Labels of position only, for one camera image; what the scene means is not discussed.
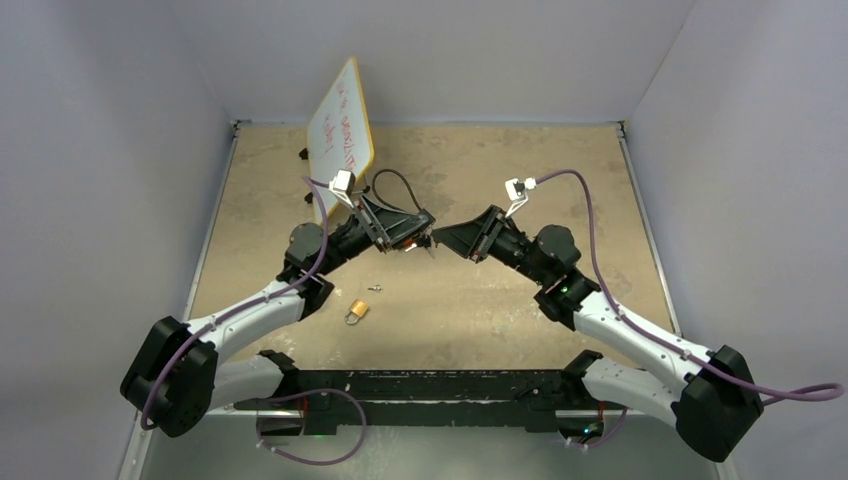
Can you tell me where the brass padlock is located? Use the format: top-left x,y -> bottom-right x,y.
344,299 -> 369,326

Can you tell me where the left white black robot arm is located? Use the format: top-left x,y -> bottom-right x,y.
120,197 -> 435,437

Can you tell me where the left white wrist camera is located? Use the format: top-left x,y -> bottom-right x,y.
328,169 -> 362,210

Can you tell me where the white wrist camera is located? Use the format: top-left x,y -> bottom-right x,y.
504,177 -> 537,218
328,169 -> 362,210

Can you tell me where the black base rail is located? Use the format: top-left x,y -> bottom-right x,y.
235,369 -> 614,441

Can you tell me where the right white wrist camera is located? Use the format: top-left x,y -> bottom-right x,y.
504,177 -> 537,218

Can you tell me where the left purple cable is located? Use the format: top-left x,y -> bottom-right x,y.
140,175 -> 331,432

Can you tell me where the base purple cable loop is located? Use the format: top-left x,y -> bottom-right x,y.
248,388 -> 368,468

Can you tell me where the black cable padlock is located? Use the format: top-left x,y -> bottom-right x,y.
368,168 -> 435,230

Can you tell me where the yellow framed whiteboard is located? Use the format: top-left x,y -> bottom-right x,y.
306,56 -> 375,184

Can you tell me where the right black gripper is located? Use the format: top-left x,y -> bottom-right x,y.
431,205 -> 550,285

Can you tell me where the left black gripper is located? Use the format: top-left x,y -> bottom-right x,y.
316,196 -> 427,278

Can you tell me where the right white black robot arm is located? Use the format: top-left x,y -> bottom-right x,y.
433,206 -> 764,463

